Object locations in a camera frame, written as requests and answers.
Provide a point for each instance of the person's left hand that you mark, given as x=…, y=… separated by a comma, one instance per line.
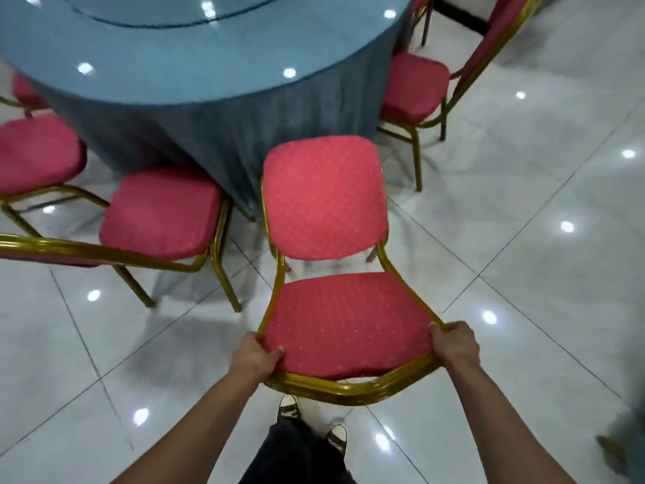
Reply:
x=254, y=360

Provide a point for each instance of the person's right hand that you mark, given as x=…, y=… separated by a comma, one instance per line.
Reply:
x=456, y=345

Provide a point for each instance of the person's right forearm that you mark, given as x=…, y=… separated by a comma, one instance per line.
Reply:
x=504, y=428

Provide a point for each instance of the person's left forearm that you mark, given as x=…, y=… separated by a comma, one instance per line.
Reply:
x=191, y=433

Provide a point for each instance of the blue round table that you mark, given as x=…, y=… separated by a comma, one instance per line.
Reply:
x=201, y=60

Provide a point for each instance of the glass lazy susan turntable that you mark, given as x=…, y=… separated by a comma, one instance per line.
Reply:
x=176, y=7

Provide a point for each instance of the black white canvas sneaker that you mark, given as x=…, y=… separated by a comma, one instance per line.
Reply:
x=289, y=408
x=336, y=438

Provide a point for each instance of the black trousers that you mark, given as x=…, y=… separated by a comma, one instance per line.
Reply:
x=292, y=458

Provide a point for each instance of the grey-blue tablecloth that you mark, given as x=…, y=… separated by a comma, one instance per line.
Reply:
x=227, y=136

